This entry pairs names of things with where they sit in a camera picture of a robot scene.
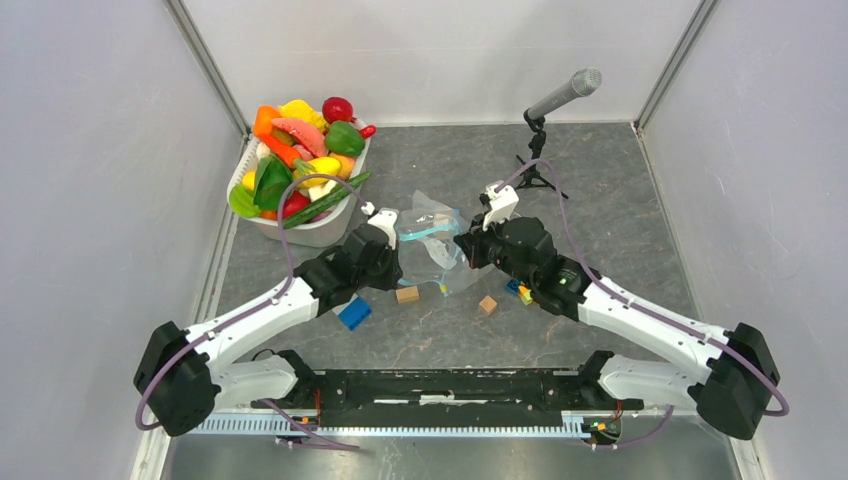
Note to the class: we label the long wooden block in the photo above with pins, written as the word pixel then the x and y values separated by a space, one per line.
pixel 406 295

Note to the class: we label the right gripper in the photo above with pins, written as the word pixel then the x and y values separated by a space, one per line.
pixel 472 241

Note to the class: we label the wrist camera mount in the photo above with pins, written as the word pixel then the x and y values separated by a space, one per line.
pixel 383 219
pixel 499 200

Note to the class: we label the red toy tomato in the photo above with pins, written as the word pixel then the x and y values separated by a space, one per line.
pixel 294 204

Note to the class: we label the blue green white brick stack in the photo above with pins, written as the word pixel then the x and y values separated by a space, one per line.
pixel 353 313

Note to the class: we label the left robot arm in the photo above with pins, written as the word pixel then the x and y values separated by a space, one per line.
pixel 186 374

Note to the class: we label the small red toy chili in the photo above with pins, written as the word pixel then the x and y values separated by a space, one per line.
pixel 367 131

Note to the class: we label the grey microphone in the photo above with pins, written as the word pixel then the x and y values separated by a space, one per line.
pixel 583 83

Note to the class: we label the pink toy watermelon slice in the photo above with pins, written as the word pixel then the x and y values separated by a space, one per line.
pixel 311 138

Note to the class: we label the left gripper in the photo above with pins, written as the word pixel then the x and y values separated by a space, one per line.
pixel 390 280

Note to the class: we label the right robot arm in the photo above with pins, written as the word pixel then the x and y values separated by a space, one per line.
pixel 729 377

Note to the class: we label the clear zip top bag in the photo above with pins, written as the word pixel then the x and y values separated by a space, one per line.
pixel 429 257

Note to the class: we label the green toy bell pepper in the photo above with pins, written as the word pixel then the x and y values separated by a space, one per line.
pixel 342 138

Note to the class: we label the orange toy carrot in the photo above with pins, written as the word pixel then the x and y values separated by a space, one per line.
pixel 290 157

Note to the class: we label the small wooden cube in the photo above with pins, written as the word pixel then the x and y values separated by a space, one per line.
pixel 488 305

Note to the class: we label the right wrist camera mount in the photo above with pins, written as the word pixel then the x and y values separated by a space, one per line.
pixel 499 200

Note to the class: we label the white plastic basket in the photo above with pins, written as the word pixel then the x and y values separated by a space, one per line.
pixel 317 234

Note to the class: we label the blue orange green brick stack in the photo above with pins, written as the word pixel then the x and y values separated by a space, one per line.
pixel 520 291

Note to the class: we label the red toy apple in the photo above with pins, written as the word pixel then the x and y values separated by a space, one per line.
pixel 337 109

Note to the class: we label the green toy cucumber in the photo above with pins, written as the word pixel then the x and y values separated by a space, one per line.
pixel 339 192

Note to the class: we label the orange toy pepper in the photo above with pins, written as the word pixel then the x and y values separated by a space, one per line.
pixel 263 124

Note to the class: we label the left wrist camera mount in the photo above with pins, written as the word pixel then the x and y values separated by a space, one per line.
pixel 383 219

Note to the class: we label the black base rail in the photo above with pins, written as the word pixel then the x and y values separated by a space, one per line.
pixel 421 398

